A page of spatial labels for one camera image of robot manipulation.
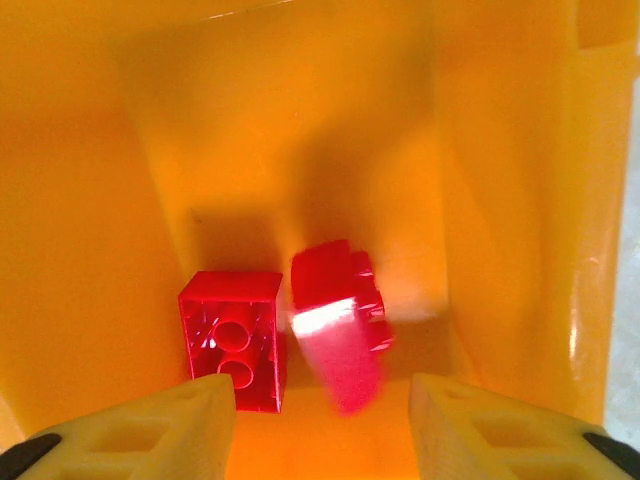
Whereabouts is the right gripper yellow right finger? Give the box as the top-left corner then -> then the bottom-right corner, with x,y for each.
409,372 -> 640,480

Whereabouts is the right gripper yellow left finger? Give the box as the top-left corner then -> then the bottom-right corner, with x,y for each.
0,373 -> 236,480

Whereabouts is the red lego brick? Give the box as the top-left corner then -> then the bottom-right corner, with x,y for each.
289,239 -> 396,416
177,269 -> 287,414

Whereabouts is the orange plastic container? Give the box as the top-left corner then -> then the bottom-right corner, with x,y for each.
0,0 -> 640,480

